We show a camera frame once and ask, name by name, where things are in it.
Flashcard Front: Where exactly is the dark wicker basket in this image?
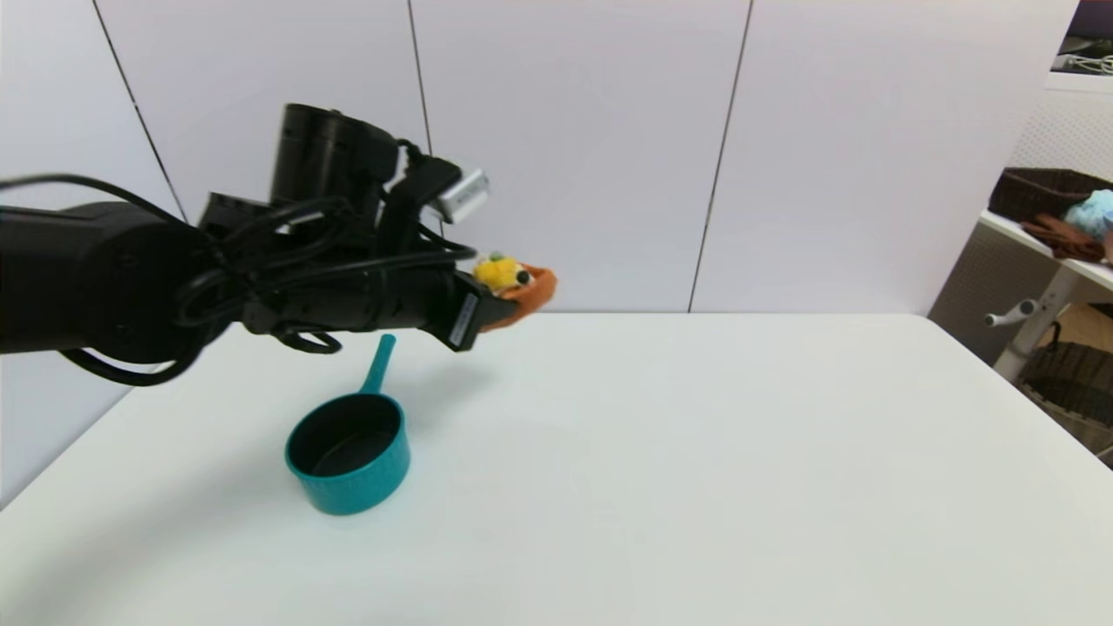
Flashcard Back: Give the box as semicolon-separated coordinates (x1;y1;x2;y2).
989;168;1113;223

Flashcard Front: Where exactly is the white desk crank handle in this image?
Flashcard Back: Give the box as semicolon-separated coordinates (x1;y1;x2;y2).
983;301;1042;329

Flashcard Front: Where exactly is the white side desk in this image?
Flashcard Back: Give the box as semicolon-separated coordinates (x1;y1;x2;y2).
976;210;1113;383

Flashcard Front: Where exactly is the triangle waffle bread with fruit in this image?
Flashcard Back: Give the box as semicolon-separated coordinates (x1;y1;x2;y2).
472;251;558;334

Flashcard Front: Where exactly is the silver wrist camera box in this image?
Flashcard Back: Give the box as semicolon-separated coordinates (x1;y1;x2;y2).
432;165;491;225

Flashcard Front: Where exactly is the light blue cloth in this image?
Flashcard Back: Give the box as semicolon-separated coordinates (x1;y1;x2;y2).
1063;190;1113;242

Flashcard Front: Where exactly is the dark slatted storage basket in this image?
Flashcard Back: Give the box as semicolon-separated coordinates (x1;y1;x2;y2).
1017;342;1113;457

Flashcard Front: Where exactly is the white pegboard panel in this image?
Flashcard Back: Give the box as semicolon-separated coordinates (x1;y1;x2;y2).
1007;75;1113;192

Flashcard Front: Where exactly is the white coiled cable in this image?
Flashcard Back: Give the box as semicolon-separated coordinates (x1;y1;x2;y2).
1054;54;1113;79

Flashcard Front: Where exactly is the teal saucepan with handle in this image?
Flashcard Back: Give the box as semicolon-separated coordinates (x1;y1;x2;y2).
284;334;412;516

